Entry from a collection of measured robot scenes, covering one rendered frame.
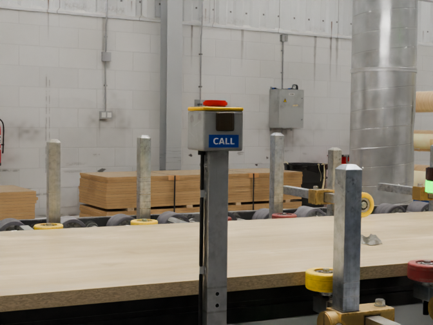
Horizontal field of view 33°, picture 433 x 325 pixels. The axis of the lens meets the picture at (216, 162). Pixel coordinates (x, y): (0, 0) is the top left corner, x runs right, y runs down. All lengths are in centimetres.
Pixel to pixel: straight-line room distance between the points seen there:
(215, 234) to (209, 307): 12
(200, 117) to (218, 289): 28
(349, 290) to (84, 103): 742
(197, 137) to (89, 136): 747
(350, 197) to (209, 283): 30
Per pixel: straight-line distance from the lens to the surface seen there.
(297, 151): 1007
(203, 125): 116
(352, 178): 132
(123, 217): 269
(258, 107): 970
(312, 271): 148
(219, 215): 120
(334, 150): 259
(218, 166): 119
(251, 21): 973
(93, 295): 135
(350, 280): 134
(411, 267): 161
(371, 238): 190
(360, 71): 553
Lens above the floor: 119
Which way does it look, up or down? 3 degrees down
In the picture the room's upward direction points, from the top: 1 degrees clockwise
